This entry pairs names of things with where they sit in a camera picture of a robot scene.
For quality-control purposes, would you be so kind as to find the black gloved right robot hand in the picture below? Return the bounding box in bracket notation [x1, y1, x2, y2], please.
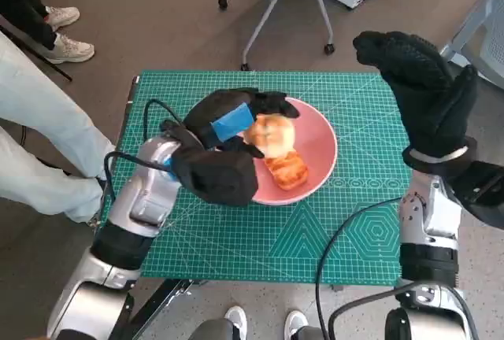
[352, 31, 479, 158]

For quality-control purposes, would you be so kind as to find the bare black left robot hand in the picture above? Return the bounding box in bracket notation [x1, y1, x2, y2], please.
[183, 87, 300, 160]

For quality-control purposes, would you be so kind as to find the round toy bread bun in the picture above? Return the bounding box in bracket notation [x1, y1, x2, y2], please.
[243, 114, 296, 159]

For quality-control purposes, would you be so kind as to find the long twisted toy bread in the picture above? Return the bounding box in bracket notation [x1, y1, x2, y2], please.
[263, 150, 309, 191]

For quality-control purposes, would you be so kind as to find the pink bowl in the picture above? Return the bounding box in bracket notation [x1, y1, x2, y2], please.
[246, 97, 339, 206]

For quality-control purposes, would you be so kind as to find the white mesh chair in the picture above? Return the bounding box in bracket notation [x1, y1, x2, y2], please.
[439, 0, 504, 93]

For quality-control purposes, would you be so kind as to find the green cutting mat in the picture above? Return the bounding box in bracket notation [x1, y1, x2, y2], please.
[116, 71, 413, 287]

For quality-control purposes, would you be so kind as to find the person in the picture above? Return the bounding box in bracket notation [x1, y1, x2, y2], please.
[0, 0, 95, 65]
[188, 305, 328, 340]
[0, 31, 117, 225]

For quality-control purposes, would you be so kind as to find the black stand leg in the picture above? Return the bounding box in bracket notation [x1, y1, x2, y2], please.
[0, 15, 74, 81]

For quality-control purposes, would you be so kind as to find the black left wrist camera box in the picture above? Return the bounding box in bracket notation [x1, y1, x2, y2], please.
[172, 145, 260, 208]

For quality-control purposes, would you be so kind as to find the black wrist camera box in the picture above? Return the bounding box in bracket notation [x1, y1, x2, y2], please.
[172, 145, 260, 208]
[447, 161, 504, 231]

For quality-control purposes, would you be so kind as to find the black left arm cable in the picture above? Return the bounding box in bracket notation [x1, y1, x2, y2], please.
[102, 98, 188, 215]

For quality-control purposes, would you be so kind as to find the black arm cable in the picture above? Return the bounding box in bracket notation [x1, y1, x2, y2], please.
[316, 197, 472, 340]
[102, 98, 188, 215]

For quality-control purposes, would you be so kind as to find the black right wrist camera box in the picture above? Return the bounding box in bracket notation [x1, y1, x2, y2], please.
[447, 161, 504, 231]

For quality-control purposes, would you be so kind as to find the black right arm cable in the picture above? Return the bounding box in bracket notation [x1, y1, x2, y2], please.
[316, 197, 472, 340]

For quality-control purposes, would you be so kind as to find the black metal table rail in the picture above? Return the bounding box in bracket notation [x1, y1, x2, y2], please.
[113, 276, 209, 340]

